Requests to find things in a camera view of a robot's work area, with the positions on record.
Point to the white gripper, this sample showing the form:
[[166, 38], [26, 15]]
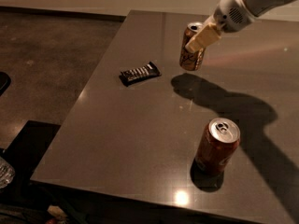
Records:
[[230, 17]]

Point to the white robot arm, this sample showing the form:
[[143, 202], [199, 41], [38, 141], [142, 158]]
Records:
[[259, 7]]

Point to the red cola can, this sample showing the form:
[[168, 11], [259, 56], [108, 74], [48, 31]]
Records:
[[220, 139]]

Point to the black snack bar wrapper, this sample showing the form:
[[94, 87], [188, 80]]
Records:
[[135, 75]]

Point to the black floor object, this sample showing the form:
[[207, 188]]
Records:
[[5, 81]]

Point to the black chair seat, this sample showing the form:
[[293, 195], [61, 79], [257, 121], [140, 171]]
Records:
[[24, 154]]

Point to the clear plastic container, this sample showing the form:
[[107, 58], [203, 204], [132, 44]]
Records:
[[7, 173]]

